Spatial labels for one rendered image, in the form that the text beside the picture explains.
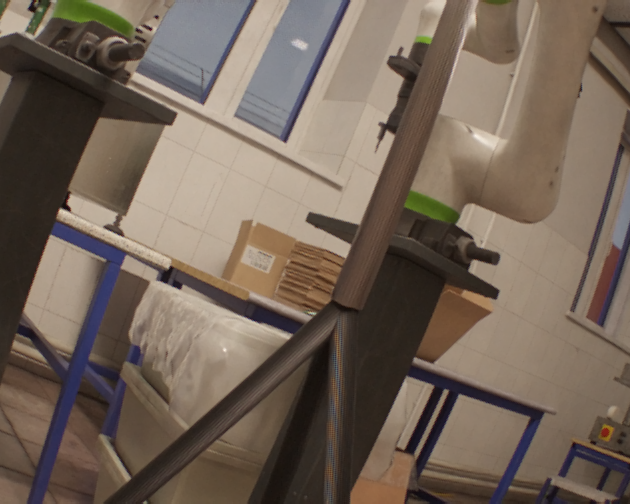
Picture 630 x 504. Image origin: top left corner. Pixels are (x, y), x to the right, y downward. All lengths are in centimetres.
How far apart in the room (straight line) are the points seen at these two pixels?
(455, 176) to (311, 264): 181
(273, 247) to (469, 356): 191
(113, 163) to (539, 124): 95
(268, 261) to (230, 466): 184
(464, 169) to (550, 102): 21
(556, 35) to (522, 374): 420
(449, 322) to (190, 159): 141
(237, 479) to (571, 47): 106
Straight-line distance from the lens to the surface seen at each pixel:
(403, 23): 439
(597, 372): 617
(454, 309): 296
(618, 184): 661
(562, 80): 136
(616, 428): 531
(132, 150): 188
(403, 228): 140
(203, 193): 378
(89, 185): 185
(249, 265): 338
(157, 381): 195
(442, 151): 143
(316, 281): 316
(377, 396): 142
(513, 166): 142
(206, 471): 165
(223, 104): 424
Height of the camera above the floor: 76
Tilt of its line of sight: 4 degrees up
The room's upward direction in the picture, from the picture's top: 23 degrees clockwise
